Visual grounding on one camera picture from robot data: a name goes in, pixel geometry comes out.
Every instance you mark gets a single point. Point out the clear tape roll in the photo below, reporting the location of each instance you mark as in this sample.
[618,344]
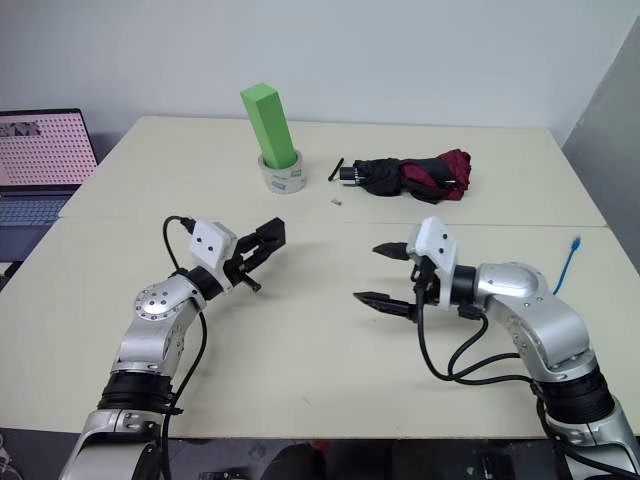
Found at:
[285,180]

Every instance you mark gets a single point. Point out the green foam block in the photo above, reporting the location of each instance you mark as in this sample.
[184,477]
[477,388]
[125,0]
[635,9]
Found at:
[267,125]

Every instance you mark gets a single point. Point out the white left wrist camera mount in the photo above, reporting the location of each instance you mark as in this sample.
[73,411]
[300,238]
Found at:
[211,243]

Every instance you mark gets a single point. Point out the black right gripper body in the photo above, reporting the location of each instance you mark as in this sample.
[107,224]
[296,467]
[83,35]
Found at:
[429,290]

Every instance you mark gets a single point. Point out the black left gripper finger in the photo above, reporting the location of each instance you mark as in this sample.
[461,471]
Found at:
[274,242]
[272,226]

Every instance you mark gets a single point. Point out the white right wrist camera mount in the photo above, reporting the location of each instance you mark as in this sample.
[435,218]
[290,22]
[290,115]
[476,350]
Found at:
[440,248]

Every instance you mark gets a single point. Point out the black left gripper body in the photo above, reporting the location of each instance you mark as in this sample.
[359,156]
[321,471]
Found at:
[241,262]

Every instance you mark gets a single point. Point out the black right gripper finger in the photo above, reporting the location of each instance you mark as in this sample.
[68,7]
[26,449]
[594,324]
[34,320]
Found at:
[392,250]
[382,301]

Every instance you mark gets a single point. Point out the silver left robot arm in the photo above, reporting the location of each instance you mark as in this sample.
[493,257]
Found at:
[155,305]

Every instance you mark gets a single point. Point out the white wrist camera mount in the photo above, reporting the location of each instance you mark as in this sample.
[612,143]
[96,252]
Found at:
[440,248]
[211,243]

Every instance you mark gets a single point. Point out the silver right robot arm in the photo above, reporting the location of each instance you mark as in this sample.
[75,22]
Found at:
[525,300]

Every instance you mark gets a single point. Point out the grey partition panel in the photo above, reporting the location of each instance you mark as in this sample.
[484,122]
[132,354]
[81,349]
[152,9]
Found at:
[607,125]

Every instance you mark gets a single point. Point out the black and red folded umbrella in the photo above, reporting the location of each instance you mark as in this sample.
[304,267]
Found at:
[400,175]

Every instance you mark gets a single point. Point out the dark rounded shape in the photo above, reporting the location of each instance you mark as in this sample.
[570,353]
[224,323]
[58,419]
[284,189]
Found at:
[295,462]

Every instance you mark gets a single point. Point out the open laptop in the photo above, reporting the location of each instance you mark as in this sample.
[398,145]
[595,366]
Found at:
[40,150]

